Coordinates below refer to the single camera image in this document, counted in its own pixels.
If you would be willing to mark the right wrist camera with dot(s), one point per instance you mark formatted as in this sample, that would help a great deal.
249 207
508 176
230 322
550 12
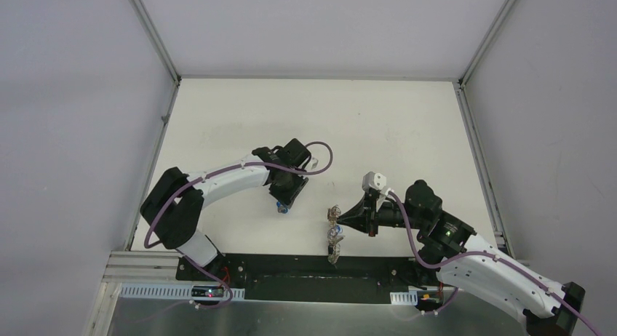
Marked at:
375 181

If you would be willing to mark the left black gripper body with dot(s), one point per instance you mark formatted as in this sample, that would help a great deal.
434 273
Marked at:
287 194

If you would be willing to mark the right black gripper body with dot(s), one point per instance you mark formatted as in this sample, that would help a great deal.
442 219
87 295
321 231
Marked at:
390 214

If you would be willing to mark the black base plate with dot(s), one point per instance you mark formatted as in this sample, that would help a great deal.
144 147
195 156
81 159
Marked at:
312 278

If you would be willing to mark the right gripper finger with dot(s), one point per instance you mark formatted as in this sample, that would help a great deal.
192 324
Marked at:
361 211
359 222

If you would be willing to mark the right white cable duct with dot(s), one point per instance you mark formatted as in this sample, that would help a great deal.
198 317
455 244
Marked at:
404 298

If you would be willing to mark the white cable duct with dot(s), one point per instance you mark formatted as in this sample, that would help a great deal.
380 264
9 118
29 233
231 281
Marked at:
404 298
180 292

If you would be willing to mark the left white cable duct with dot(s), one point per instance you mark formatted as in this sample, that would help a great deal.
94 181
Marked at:
180 292

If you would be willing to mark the round metal keyring disc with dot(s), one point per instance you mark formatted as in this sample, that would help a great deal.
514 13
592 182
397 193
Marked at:
333 245

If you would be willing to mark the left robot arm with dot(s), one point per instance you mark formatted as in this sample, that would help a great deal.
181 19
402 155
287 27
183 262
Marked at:
174 205

